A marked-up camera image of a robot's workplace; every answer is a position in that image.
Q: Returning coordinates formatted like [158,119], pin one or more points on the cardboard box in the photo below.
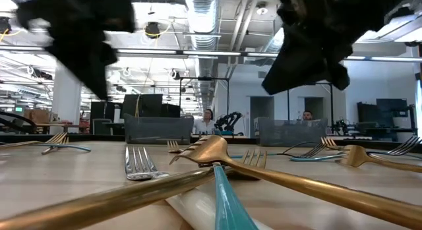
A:
[38,116]

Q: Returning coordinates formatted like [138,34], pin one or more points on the round ceiling light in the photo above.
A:
[261,9]

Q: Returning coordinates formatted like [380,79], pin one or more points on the black aluminium table frame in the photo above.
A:
[99,137]

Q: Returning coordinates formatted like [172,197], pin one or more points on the silver ventilation duct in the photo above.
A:
[201,12]

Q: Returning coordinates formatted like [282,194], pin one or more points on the person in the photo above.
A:
[205,126]
[307,115]

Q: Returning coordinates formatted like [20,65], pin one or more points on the grey office chair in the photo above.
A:
[102,128]

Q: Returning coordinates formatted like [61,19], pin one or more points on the white column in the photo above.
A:
[66,108]

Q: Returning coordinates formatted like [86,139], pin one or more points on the desk with black monitors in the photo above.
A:
[392,108]

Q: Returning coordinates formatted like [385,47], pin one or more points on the black bar with lights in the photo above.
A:
[148,52]

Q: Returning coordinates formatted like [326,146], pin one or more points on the black overhead camera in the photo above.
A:
[152,29]

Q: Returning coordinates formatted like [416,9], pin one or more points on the black monitors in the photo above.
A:
[148,104]

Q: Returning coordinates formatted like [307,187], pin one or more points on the gold fork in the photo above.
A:
[354,155]
[99,203]
[173,147]
[329,193]
[331,144]
[19,144]
[54,147]

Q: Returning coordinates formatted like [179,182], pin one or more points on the black cabinet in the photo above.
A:
[102,109]

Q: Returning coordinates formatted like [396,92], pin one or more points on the grey plastic bin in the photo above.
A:
[290,132]
[158,129]

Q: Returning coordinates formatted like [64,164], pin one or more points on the black background robot arm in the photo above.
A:
[227,121]

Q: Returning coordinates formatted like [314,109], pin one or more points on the green exit sign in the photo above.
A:
[18,109]

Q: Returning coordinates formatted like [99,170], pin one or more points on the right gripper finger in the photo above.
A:
[293,68]
[329,72]

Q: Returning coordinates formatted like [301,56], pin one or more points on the red object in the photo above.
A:
[84,124]

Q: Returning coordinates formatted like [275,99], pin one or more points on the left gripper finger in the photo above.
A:
[77,70]
[97,78]

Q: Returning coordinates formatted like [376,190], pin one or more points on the black ceiling device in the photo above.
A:
[4,25]

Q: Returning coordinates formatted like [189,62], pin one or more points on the black stand frame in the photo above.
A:
[331,104]
[204,78]

